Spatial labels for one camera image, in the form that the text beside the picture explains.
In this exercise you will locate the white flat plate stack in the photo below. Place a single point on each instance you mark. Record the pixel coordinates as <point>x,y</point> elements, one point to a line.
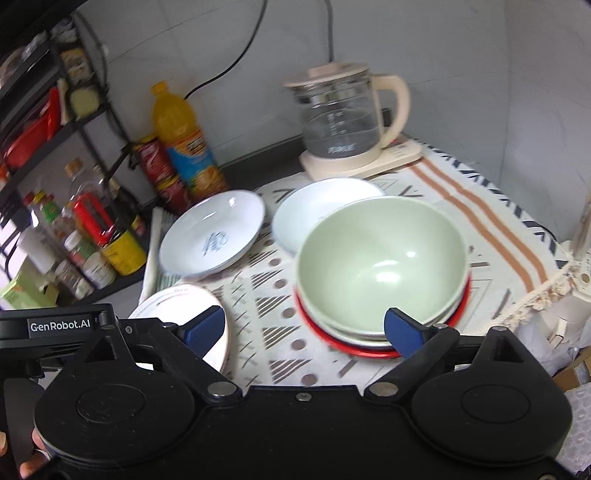
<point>198,315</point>

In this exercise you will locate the red drink can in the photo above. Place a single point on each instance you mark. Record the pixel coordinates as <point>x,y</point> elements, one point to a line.
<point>156,165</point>

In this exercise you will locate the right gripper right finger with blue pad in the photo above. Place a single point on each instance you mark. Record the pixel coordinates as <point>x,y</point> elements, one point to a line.
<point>427,352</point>

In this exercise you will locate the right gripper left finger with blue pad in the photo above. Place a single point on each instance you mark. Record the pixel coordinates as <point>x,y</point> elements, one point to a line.
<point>181,351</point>

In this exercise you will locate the patterned fringed table cloth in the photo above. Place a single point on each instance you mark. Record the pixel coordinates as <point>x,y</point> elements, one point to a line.
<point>517,272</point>

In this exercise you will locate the white plate blue fish drawing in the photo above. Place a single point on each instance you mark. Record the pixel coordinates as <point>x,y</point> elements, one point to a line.
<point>212,234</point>

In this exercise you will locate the green white carton box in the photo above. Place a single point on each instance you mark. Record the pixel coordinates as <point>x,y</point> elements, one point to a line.
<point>29,289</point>

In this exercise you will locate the green bowl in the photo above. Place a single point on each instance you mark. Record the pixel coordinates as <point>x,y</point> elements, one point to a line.
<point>378,254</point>
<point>379,342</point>

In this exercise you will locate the cream kettle base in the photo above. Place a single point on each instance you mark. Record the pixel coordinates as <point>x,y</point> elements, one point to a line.
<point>401,152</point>

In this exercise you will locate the soy sauce bottle yellow label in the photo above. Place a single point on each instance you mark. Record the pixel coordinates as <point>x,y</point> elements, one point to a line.
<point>124,252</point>

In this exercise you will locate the orange juice bottle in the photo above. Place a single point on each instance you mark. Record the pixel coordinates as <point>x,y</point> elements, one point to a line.
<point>175,124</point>

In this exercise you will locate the green bowl front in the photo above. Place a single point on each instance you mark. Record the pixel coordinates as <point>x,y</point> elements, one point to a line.
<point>378,254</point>

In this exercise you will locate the white cap seasoning jar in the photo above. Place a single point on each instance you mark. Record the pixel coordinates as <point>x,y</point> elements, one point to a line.
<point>90,260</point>

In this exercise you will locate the glass electric kettle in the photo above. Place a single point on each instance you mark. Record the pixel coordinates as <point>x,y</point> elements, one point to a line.
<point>349,111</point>

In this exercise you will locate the black metal kitchen rack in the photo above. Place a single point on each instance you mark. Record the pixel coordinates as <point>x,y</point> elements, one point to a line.
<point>48,105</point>

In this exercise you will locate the white bakery plate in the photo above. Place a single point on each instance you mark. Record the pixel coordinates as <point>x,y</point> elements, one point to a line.
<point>298,215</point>

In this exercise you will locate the red and black bowl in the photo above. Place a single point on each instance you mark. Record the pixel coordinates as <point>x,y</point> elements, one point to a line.
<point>356,351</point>

